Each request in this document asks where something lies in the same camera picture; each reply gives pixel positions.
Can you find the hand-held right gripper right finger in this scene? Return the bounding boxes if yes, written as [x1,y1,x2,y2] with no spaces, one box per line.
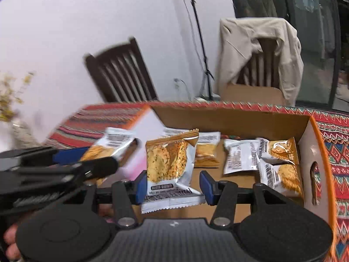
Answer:
[200,171,287,230]

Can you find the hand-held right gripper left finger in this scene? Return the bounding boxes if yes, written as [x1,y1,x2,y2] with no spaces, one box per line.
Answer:
[64,171,148,230]

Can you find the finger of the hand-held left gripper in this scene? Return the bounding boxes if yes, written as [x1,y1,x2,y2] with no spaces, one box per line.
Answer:
[52,147,90,166]
[74,157,119,181]

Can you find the silver orange cookie packet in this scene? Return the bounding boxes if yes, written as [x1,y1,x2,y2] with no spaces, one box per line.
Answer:
[164,128,191,138]
[258,160,304,197]
[141,129,206,215]
[80,127,137,170]
[195,131,221,168]
[224,139,262,175]
[258,137,300,165]

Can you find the orange cardboard box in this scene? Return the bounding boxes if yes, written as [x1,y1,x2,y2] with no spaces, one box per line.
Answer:
[117,102,339,262]

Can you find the person's left hand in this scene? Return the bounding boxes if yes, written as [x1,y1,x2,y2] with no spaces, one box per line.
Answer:
[3,221,24,261]

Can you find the small floral ceramic vase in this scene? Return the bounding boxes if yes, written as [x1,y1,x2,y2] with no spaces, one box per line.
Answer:
[11,120,41,148]

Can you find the yellow flower sprigs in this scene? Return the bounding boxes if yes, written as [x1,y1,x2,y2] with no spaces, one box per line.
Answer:
[0,72,34,122]

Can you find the dark wooden chair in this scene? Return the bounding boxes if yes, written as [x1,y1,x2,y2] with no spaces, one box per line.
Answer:
[84,37,159,104]

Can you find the jacket-draped wooden chair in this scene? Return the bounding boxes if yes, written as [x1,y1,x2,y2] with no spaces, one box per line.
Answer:
[234,38,281,88]

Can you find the black light stand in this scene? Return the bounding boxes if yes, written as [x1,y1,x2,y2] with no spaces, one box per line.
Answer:
[176,0,220,101]

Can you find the chair with beige jacket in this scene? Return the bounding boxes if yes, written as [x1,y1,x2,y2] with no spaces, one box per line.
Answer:
[219,18,304,107]

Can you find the sliding glass door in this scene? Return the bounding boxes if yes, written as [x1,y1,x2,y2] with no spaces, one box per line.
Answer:
[226,0,349,110]

